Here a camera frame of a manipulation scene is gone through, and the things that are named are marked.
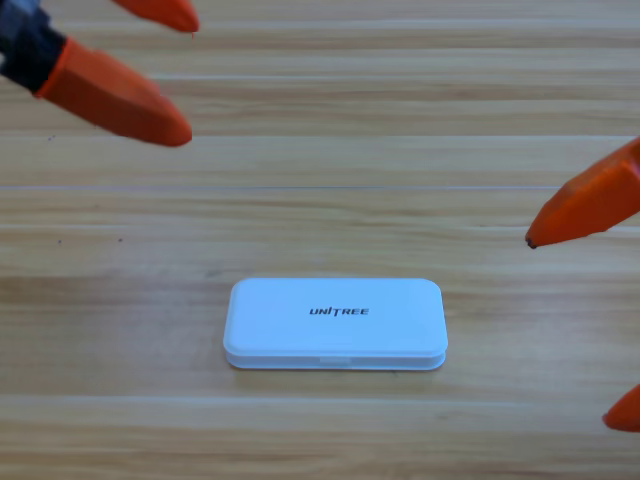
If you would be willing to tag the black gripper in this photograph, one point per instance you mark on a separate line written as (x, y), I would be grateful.
(27, 50)

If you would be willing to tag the white Unitree pencil case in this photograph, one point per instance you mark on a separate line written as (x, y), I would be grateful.
(335, 330)

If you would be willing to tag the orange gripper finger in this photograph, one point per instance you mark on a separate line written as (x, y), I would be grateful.
(585, 205)
(627, 412)

